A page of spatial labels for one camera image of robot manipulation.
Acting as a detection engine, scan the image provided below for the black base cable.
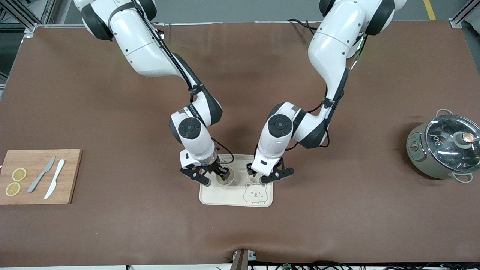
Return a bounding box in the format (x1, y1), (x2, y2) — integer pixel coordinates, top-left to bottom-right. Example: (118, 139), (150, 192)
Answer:
(287, 18), (319, 36)

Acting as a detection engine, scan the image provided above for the grey plastic knife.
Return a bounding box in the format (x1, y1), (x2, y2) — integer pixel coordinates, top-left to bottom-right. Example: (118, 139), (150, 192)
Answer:
(27, 155), (56, 193)

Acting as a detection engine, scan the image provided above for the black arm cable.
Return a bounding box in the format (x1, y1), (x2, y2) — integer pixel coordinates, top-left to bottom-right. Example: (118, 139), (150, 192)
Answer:
(129, 0), (235, 164)
(257, 34), (370, 150)

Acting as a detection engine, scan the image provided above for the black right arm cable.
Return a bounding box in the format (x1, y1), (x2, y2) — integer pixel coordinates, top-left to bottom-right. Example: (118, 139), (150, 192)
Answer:
(129, 0), (235, 164)

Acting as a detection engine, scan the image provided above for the cream bear print tray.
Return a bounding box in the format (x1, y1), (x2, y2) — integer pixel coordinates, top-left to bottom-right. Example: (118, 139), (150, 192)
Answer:
(199, 154), (274, 208)

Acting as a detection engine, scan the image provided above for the metal table edge bracket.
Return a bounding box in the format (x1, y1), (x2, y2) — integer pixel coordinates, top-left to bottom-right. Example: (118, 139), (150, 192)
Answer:
(232, 248), (258, 270)

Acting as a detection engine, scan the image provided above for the aluminium frame post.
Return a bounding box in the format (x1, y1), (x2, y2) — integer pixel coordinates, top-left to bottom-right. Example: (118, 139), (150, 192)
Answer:
(449, 0), (480, 29)
(0, 0), (57, 36)

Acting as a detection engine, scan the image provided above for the white plastic knife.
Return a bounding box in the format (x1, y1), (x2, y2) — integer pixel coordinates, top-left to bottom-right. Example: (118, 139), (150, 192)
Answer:
(44, 159), (66, 200)

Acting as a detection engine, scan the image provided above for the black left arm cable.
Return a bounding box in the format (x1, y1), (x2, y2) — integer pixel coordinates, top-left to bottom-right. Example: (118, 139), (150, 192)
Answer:
(257, 34), (370, 150)

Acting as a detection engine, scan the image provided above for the bamboo cutting board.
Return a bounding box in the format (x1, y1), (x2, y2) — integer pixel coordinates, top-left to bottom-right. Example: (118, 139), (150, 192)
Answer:
(0, 149), (83, 205)

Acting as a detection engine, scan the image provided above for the glass pot lid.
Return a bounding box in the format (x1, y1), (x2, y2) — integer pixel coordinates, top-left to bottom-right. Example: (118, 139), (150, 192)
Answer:
(425, 114), (480, 174)

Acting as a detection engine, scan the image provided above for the green electric cooking pot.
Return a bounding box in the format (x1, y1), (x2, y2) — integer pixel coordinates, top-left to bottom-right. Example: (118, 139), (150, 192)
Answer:
(406, 109), (480, 183)

